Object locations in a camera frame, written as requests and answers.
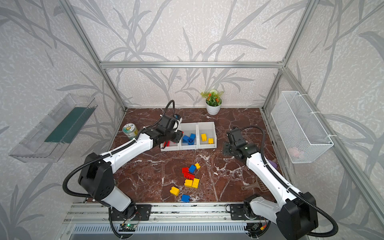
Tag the red lego centre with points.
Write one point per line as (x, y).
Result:
(187, 174)

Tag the yellow lego pair brick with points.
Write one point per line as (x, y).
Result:
(192, 183)

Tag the middle white bin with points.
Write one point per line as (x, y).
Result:
(188, 129)

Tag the right white bin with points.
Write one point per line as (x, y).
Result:
(209, 129)

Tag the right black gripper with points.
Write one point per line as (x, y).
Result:
(227, 148)

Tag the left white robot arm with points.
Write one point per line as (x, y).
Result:
(97, 172)

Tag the white wire mesh basket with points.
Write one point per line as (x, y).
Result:
(299, 127)

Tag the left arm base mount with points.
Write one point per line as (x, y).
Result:
(137, 212)

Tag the potted plant white pot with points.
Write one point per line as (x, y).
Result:
(213, 100)

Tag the yellow lego front left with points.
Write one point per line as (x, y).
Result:
(174, 191)

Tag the blue lego brick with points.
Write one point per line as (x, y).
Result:
(193, 136)

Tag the pink object in basket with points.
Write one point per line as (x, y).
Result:
(296, 153)

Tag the clear plastic wall shelf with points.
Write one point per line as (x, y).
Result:
(49, 140)

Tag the left white bin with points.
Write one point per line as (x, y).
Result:
(173, 146)

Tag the green label tin can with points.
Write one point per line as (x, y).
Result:
(130, 130)

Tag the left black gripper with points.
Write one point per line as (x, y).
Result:
(176, 135)

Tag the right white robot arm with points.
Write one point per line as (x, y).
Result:
(295, 213)

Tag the white bin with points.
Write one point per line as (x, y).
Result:
(188, 129)
(209, 129)
(173, 146)

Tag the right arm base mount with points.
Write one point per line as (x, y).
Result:
(242, 212)

